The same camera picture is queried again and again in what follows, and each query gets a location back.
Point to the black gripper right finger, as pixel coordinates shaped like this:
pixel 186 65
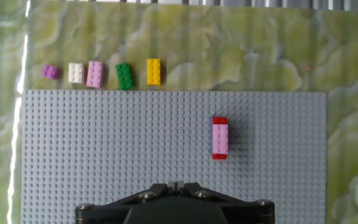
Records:
pixel 247 214

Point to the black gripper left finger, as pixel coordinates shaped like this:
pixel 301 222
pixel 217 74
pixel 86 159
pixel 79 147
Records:
pixel 104 214

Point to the pink Lego brick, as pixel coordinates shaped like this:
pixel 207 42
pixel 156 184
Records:
pixel 220 139
pixel 94 74

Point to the red Lego brick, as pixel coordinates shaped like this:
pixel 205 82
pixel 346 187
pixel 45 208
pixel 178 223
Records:
pixel 219 156

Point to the grey Lego baseplate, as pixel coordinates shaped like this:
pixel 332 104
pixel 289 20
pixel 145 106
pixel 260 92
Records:
pixel 104 140

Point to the green Lego brick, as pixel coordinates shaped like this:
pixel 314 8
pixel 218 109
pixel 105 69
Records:
pixel 124 76

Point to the white Lego brick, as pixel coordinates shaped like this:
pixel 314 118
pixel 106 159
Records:
pixel 76 73

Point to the yellow Lego brick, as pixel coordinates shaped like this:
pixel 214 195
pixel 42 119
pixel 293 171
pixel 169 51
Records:
pixel 153 71

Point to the small magenta Lego brick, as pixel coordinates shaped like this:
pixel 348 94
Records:
pixel 50 71

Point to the green marble pattern mat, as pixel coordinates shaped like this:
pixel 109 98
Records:
pixel 228 46

